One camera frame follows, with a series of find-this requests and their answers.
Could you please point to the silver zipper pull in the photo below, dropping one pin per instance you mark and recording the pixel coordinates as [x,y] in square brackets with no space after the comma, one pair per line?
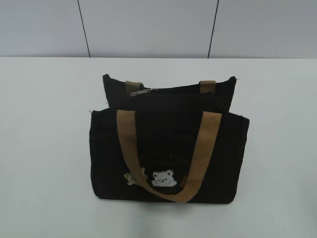
[144,91]

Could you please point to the black canvas tote bag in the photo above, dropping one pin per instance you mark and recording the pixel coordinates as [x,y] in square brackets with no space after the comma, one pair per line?
[178,144]

